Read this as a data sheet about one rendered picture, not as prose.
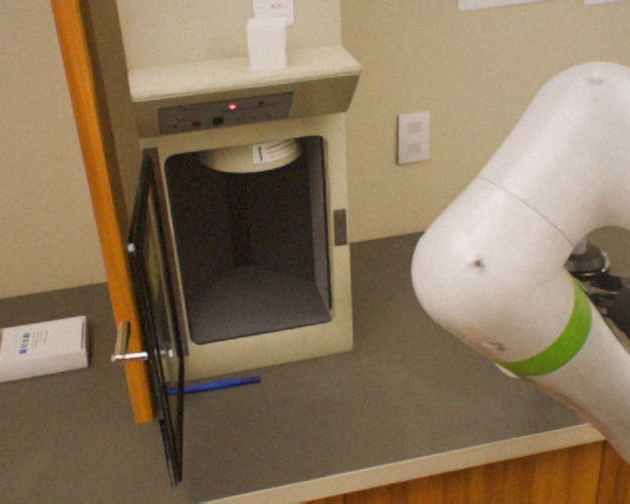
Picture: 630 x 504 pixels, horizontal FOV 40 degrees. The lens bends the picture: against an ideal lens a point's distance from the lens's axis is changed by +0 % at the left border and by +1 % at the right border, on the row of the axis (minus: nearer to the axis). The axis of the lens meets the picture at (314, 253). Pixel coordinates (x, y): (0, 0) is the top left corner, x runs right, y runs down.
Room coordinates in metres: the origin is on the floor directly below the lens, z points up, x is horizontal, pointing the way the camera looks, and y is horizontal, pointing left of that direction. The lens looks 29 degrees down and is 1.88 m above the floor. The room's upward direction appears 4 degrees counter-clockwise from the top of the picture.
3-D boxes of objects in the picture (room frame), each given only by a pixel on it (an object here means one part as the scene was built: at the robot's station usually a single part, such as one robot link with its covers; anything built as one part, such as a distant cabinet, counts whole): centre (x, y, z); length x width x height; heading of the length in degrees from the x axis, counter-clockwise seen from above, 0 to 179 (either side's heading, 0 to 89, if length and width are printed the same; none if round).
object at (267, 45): (1.20, 0.05, 1.54); 0.05 x 0.05 x 0.06; 87
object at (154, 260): (1.05, 0.23, 1.19); 0.30 x 0.01 x 0.40; 4
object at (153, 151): (1.22, 0.24, 1.19); 0.03 x 0.02 x 0.39; 101
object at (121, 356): (0.98, 0.25, 1.20); 0.10 x 0.05 x 0.03; 4
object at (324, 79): (1.20, 0.08, 1.46); 0.32 x 0.11 x 0.10; 101
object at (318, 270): (1.37, 0.12, 1.19); 0.26 x 0.24 x 0.35; 101
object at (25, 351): (1.33, 0.51, 0.96); 0.16 x 0.12 x 0.04; 101
